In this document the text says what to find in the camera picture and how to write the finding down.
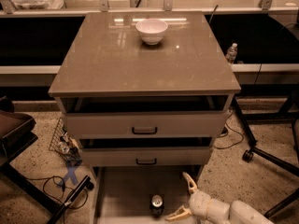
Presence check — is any drawer with black handle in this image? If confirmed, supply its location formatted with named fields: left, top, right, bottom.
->
left=79, top=147, right=212, bottom=166
left=62, top=112, right=228, bottom=139

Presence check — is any black cable on floor right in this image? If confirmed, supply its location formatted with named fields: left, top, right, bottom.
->
left=213, top=112, right=245, bottom=150

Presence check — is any pepsi can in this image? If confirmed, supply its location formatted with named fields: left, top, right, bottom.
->
left=149, top=194, right=164, bottom=217

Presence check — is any black wheeled stand base right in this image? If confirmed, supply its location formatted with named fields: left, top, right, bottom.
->
left=232, top=91, right=299, bottom=219

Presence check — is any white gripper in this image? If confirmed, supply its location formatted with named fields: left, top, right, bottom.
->
left=165, top=172, right=230, bottom=224

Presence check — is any white ceramic bowl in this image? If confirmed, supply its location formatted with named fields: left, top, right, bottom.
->
left=135, top=19, right=168, bottom=45

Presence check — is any open bottom drawer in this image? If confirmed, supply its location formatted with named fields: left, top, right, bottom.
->
left=89, top=166, right=199, bottom=224

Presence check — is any top drawer with black handle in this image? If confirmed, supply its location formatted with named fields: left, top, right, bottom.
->
left=62, top=112, right=228, bottom=139

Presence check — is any wire mesh basket with items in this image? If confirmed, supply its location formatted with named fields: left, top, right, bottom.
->
left=49, top=119, right=82, bottom=166

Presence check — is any black cable on floor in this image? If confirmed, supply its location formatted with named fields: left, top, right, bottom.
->
left=26, top=175, right=90, bottom=224
left=213, top=112, right=245, bottom=150

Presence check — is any clear plastic water bottle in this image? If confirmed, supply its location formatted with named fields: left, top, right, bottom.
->
left=225, top=43, right=237, bottom=63

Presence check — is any middle drawer with black handle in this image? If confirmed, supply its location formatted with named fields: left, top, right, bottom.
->
left=79, top=147, right=212, bottom=166

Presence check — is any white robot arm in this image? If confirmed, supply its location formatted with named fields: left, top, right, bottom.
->
left=165, top=172, right=274, bottom=224

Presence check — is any black stand leg left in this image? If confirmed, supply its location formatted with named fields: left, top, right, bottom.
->
left=47, top=175, right=94, bottom=224

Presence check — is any black cable on floor left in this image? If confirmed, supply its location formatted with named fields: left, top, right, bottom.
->
left=26, top=175, right=90, bottom=224

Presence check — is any grey drawer cabinet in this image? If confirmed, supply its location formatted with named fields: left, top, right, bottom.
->
left=50, top=12, right=239, bottom=176

